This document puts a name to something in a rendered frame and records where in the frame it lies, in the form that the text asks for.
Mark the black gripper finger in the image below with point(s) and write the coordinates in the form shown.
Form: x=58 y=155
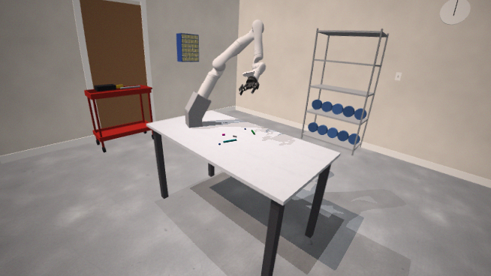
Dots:
x=242 y=87
x=254 y=88

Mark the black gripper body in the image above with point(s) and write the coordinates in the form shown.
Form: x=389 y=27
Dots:
x=252 y=80

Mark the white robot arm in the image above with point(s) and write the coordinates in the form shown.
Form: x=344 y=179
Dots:
x=234 y=49

